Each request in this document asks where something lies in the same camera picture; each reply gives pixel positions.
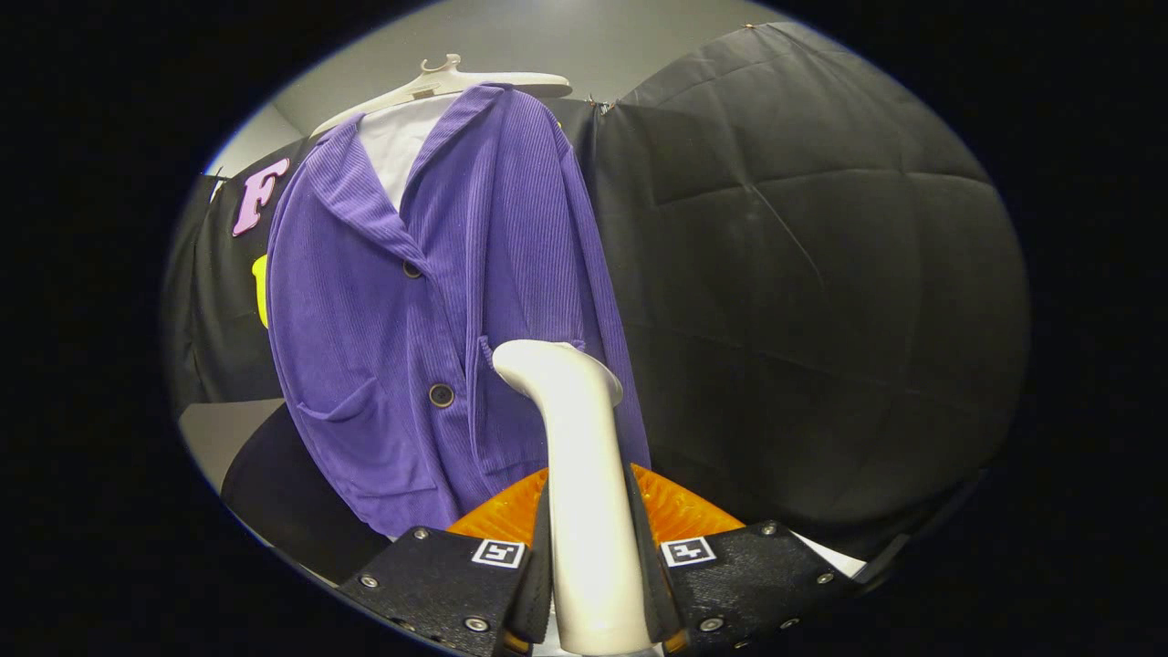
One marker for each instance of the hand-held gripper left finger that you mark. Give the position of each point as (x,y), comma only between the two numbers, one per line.
(537,593)

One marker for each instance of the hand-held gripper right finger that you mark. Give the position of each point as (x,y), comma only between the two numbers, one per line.
(657,593)

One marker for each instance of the white shirt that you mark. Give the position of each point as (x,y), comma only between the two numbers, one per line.
(397,151)

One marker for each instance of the cream plastic clothes hanger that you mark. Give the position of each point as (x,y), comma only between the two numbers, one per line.
(474,82)

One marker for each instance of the black backdrop cloth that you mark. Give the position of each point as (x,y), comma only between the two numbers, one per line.
(821,319)

